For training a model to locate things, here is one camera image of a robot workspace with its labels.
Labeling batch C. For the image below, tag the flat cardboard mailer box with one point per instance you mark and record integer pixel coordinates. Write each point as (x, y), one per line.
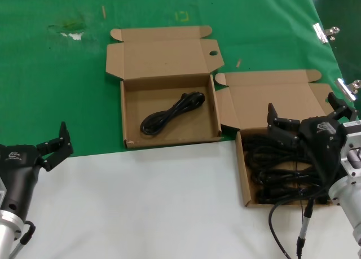
(253, 101)
(163, 56)

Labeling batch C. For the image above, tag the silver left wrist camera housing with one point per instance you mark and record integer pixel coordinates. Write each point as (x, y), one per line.
(2, 191)

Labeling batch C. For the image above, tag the white table sheet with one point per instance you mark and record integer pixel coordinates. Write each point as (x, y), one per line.
(141, 199)

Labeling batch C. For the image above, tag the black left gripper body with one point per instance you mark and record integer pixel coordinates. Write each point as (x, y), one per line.
(17, 180)

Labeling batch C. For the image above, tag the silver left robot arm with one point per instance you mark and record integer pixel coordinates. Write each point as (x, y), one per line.
(7, 233)

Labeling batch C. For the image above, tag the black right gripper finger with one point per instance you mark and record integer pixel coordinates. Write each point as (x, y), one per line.
(344, 109)
(285, 129)

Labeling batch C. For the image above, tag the silver binder clip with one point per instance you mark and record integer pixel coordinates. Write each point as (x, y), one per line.
(320, 33)
(344, 88)

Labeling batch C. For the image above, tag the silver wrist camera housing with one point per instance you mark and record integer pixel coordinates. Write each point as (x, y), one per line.
(2, 191)
(352, 140)

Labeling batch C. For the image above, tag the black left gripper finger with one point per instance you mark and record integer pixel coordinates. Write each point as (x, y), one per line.
(56, 149)

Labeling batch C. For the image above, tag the short wooden stick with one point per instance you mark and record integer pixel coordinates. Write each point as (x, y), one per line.
(239, 63)

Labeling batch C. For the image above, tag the long thin wooden stick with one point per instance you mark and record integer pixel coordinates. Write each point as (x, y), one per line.
(104, 12)

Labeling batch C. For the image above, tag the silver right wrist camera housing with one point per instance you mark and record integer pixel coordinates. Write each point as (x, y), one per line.
(352, 140)

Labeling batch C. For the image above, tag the green table cloth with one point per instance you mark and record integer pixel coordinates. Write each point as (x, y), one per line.
(56, 72)

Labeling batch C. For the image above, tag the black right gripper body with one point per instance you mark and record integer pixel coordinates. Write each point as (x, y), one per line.
(324, 140)

